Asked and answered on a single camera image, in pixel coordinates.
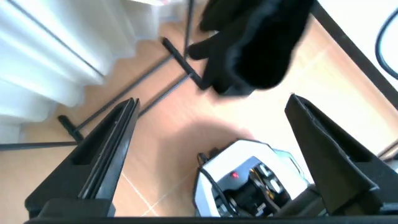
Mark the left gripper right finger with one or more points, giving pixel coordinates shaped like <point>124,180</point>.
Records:
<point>339,177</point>

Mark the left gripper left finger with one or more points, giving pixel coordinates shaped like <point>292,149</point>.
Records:
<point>93,174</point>

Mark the black shorts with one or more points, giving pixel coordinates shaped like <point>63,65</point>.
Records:
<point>258,46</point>

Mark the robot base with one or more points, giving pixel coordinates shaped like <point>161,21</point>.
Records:
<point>236,161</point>

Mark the black clothes rack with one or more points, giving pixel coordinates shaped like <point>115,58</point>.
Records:
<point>183,62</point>

